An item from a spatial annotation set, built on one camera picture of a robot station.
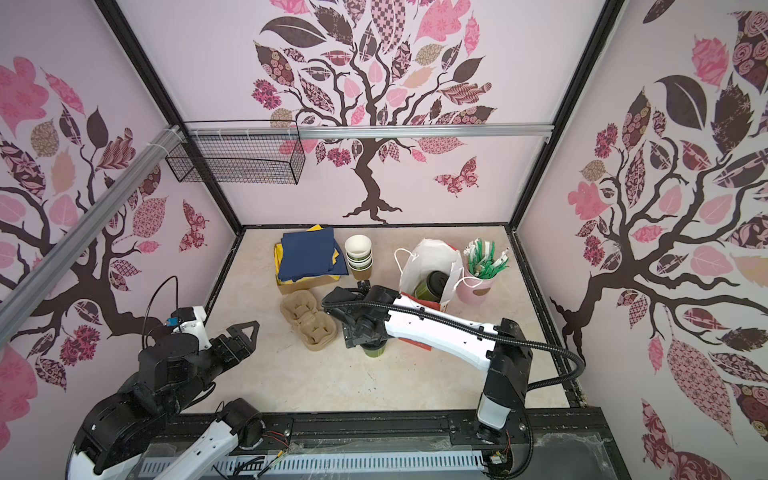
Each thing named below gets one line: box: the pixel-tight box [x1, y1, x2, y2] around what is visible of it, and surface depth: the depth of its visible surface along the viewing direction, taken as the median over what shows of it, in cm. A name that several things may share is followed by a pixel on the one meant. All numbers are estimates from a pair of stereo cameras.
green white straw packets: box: [463, 238, 509, 280], surface depth 88 cm
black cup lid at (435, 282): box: [426, 270, 449, 302], surface depth 89 cm
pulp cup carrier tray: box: [280, 290, 337, 351], surface depth 91 cm
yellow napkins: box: [274, 224, 341, 285], surface depth 106 cm
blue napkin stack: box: [278, 226, 349, 282], surface depth 109 cm
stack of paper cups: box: [344, 234, 373, 280], surface depth 97 cm
